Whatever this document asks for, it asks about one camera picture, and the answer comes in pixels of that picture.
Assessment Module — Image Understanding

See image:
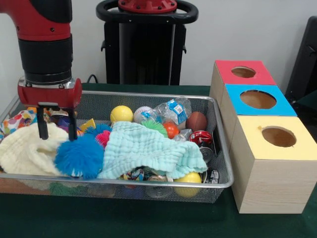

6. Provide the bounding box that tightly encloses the mint green cloth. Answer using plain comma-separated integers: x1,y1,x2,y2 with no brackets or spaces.
98,121,208,180

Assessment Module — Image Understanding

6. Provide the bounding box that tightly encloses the dark green table cloth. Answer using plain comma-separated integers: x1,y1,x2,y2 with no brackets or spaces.
0,83,317,238

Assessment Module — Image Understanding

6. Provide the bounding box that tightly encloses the white baseball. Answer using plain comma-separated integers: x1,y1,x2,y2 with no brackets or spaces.
134,106,152,124

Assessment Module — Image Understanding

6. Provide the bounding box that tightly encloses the cream knitted cloth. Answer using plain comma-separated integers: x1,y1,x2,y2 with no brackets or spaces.
0,122,69,177

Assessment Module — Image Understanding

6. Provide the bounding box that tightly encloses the clear mesh bin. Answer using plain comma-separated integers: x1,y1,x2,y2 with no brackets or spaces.
0,89,234,202

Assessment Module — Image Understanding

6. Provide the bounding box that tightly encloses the red soda can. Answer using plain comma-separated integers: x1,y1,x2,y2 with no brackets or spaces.
189,130,213,148

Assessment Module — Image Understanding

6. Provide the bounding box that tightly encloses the blue spiky ball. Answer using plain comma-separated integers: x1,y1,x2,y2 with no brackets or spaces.
53,134,105,180

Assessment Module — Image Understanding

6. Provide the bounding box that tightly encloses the yellow ball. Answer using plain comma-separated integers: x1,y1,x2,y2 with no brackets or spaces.
110,105,134,123
174,172,203,197

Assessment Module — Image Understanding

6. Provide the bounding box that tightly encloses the wooden box with three holes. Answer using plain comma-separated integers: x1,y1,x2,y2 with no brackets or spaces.
210,60,317,215

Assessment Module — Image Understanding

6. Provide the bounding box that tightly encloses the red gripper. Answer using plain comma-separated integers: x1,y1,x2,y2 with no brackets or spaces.
18,77,83,142

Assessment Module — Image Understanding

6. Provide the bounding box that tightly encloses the colourful patterned cloth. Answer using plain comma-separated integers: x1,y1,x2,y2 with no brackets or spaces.
0,108,50,137

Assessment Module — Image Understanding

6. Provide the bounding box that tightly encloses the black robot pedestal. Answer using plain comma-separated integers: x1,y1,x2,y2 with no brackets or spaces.
97,0,199,85

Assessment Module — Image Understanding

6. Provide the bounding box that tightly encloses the brown toy football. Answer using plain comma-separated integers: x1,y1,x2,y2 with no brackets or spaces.
186,112,208,132

